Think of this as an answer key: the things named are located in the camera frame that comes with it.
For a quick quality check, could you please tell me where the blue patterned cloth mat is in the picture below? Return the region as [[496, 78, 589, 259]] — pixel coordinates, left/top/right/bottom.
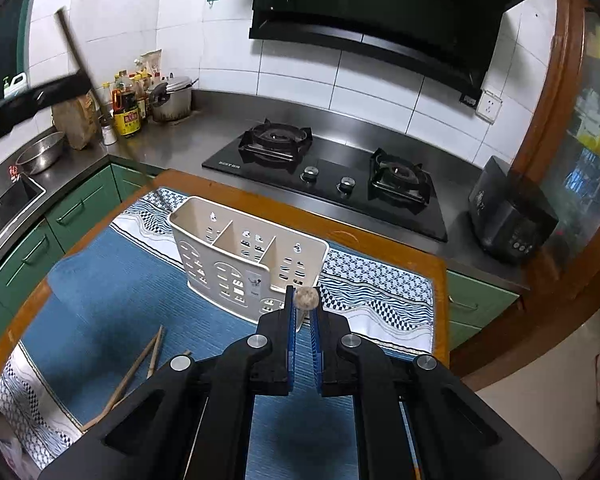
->
[[0, 187, 438, 480]]

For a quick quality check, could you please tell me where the beige plastic utensil holder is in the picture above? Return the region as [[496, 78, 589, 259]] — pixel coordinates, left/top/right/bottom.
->
[[168, 196, 331, 326]]

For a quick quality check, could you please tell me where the black countertop cooker appliance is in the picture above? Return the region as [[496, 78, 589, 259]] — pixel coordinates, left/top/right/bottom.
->
[[467, 155, 561, 265]]

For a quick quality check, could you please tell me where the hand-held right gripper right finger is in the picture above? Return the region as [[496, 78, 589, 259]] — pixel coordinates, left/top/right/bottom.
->
[[310, 287, 563, 480]]

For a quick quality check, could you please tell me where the clear food bag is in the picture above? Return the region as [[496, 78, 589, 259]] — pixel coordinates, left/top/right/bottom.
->
[[139, 49, 163, 81]]

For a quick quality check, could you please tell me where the yellow label soy sauce bottle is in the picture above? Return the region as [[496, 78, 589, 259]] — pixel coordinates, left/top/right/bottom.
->
[[111, 72, 143, 138]]

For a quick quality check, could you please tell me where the white wall socket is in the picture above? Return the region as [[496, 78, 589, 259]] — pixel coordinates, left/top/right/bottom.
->
[[476, 89, 503, 125]]

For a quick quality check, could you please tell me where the white detergent jug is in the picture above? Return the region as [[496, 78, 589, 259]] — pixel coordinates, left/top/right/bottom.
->
[[2, 72, 28, 100]]

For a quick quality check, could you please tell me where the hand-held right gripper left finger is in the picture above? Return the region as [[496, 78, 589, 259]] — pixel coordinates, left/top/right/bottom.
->
[[39, 285, 298, 480]]

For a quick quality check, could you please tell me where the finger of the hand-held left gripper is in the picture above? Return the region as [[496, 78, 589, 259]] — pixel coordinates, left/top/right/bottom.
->
[[0, 72, 95, 153]]

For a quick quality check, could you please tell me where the round wooden chopping block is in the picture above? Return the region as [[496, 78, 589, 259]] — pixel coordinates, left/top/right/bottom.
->
[[51, 91, 98, 151]]

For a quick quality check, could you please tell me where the black glass gas stove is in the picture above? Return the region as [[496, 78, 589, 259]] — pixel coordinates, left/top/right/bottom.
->
[[201, 119, 449, 243]]

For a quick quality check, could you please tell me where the wooden framed glass door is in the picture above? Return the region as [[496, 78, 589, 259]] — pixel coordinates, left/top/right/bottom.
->
[[500, 0, 600, 376]]

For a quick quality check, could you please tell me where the green framed window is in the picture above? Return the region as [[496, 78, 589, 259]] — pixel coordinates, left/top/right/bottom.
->
[[0, 0, 41, 111]]

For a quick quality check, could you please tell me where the dark sauce bottle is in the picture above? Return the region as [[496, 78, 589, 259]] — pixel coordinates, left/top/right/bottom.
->
[[132, 74, 153, 120]]

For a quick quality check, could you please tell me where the round-ended wooden utensil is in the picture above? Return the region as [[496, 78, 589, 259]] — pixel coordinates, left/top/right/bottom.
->
[[294, 287, 319, 328]]

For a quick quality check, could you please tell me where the stainless steel bowl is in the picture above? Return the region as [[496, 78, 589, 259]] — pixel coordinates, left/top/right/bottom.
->
[[15, 131, 67, 176]]

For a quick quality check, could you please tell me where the stainless steel sink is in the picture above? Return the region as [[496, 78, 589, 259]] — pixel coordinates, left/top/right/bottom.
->
[[0, 170, 47, 251]]

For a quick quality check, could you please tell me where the green base cabinet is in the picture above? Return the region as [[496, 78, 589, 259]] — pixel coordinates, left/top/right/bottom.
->
[[0, 162, 156, 376], [445, 270, 521, 351]]

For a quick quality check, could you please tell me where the steel pressure cooker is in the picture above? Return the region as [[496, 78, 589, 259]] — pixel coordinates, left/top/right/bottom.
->
[[147, 75, 199, 123]]

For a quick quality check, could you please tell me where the black range hood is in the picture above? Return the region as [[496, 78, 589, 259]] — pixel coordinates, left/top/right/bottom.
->
[[248, 0, 540, 95]]

